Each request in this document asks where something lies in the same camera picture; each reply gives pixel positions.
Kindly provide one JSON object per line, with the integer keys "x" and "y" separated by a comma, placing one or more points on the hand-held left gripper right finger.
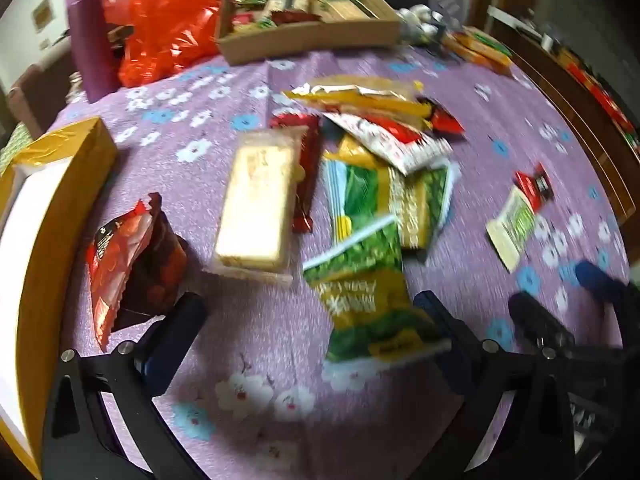
{"x": 445, "y": 340}

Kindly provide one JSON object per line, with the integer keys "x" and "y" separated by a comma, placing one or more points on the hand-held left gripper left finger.
{"x": 162, "y": 367}

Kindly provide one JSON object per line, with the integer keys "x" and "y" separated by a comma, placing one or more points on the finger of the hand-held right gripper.
{"x": 597, "y": 282}
{"x": 542, "y": 325}

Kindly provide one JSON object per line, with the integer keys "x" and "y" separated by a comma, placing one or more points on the yellow cardboard box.
{"x": 65, "y": 240}

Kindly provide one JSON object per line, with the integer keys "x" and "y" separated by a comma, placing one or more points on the purple floral cloth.
{"x": 240, "y": 320}

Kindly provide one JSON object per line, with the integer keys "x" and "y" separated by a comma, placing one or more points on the green and yellow snack packet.
{"x": 365, "y": 190}
{"x": 362, "y": 300}

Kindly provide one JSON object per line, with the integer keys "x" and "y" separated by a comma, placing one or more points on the white and green snack packet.
{"x": 512, "y": 227}

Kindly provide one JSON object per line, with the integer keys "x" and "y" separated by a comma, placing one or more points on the clear wrapped cracker pack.
{"x": 255, "y": 205}

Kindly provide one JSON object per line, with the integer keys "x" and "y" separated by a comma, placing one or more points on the row of red yellow boxes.
{"x": 600, "y": 90}

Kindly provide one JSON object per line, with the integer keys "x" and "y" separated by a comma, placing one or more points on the white and red snack packet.
{"x": 395, "y": 142}

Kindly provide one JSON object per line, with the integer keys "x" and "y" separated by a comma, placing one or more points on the dark red bar packet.
{"x": 309, "y": 185}

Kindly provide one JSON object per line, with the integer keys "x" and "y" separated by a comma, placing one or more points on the red glossy snack packet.
{"x": 446, "y": 121}

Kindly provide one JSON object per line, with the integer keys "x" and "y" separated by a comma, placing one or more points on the yellow foil snack packet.
{"x": 360, "y": 95}

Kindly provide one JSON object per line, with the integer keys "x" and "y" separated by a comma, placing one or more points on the orange snack packets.
{"x": 477, "y": 47}

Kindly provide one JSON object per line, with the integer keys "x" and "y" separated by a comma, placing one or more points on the white crumpled wrapper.
{"x": 417, "y": 20}

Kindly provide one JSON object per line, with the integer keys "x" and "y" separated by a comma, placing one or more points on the grey perforated stand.
{"x": 447, "y": 0}

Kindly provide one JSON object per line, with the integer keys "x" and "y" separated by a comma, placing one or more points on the brown cardboard tray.
{"x": 310, "y": 40}

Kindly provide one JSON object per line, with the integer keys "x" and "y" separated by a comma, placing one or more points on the purple bottle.
{"x": 90, "y": 45}

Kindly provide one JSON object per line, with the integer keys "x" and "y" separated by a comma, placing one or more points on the red plastic bag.
{"x": 160, "y": 25}

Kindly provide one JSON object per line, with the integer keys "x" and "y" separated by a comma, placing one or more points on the pile of assorted snack packets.
{"x": 300, "y": 2}

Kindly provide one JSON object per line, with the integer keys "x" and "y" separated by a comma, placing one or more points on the wooden bed frame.
{"x": 565, "y": 105}

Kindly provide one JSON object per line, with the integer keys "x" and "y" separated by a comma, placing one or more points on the small picture frame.
{"x": 42, "y": 16}

